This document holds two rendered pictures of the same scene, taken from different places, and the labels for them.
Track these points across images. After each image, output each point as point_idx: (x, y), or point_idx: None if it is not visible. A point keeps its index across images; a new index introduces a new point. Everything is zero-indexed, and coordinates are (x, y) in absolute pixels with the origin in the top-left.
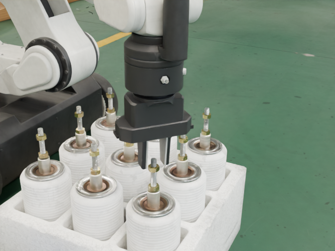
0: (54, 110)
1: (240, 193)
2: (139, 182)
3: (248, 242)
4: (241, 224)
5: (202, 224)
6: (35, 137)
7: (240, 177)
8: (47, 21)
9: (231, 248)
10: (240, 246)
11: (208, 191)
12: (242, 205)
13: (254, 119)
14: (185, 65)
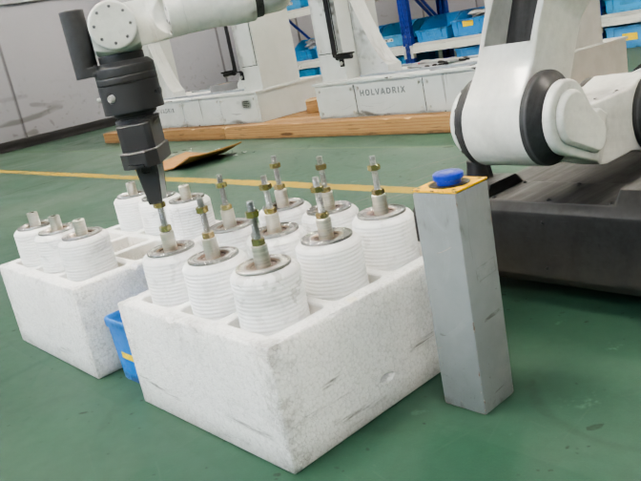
0: (544, 209)
1: (258, 382)
2: (249, 257)
3: (257, 479)
4: (305, 479)
5: (171, 314)
6: (498, 229)
7: (243, 343)
8: (479, 52)
9: (257, 459)
10: (255, 470)
11: (229, 318)
12: (279, 423)
13: None
14: None
